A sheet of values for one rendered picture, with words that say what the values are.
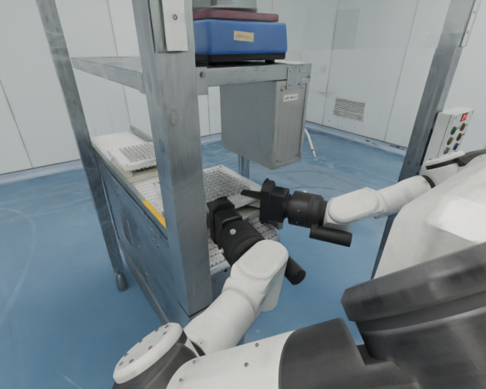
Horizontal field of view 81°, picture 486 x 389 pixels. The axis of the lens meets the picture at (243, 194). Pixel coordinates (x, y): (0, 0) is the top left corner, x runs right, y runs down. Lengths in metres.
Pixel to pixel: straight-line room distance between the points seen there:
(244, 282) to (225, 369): 0.23
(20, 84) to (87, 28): 0.93
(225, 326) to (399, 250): 0.24
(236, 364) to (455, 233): 0.19
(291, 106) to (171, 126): 0.32
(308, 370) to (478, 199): 0.19
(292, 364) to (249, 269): 0.28
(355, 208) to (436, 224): 0.43
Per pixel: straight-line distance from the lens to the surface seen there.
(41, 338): 2.01
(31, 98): 3.96
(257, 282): 0.45
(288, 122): 0.68
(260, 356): 0.22
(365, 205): 0.69
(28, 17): 3.94
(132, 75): 0.53
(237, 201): 0.74
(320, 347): 0.19
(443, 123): 1.21
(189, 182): 0.48
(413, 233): 0.29
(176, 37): 0.43
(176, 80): 0.44
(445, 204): 0.28
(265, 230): 0.83
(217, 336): 0.41
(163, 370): 0.29
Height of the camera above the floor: 1.39
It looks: 28 degrees down
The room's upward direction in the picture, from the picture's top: straight up
